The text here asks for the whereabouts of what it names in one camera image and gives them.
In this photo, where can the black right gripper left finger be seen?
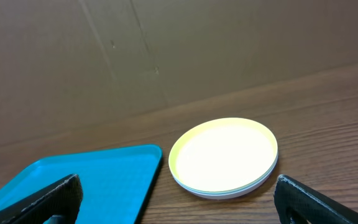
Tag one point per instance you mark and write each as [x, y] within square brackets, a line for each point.
[58, 202]

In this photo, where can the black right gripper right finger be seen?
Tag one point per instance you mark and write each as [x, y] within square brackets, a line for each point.
[296, 203]

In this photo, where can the yellow plate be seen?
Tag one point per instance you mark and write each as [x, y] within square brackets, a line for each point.
[224, 158]

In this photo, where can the teal plastic tray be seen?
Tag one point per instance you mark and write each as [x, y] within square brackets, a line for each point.
[116, 183]

